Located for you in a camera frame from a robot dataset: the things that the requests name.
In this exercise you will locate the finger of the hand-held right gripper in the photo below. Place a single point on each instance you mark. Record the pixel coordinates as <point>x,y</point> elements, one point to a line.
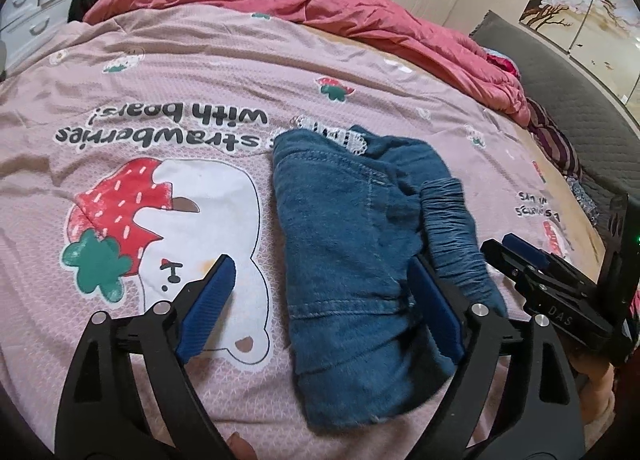
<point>505,260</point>
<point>525,249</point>

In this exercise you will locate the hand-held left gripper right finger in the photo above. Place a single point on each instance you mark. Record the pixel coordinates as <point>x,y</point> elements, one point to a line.
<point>435,310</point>

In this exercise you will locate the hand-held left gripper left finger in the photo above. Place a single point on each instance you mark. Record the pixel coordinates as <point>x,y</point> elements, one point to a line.
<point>207,310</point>

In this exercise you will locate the blue denim pants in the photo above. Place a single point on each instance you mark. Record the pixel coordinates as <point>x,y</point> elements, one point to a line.
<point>340,240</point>

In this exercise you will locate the person's right forearm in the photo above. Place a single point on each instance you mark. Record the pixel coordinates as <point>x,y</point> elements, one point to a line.
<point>602,410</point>

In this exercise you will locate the person's right hand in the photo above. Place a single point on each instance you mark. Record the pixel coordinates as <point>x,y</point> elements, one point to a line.
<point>587,370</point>

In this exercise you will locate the tan bed sheet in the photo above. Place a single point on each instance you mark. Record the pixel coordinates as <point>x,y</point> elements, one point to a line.
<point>570,240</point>

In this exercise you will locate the grey patterned cloth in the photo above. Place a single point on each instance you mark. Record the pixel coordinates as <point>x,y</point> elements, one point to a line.
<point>582,200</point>

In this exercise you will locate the purple striped cloth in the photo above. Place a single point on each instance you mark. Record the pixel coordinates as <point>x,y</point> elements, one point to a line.
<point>555,139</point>

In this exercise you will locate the grey quilted headboard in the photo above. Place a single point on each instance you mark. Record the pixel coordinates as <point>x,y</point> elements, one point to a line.
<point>575,89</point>

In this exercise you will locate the red blue cloth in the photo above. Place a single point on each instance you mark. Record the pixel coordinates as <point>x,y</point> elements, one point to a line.
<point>502,64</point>

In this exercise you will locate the pink printed bed sheet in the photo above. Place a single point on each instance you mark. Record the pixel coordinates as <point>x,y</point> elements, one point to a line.
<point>200,64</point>

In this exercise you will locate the red pink quilt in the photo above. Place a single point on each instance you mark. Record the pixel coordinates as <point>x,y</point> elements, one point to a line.
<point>350,4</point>

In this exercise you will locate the white drawer chest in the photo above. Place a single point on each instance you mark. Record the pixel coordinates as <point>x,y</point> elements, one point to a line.
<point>35,9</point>

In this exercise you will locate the tree wall painting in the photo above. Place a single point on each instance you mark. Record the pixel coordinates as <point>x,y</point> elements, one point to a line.
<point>580,9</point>

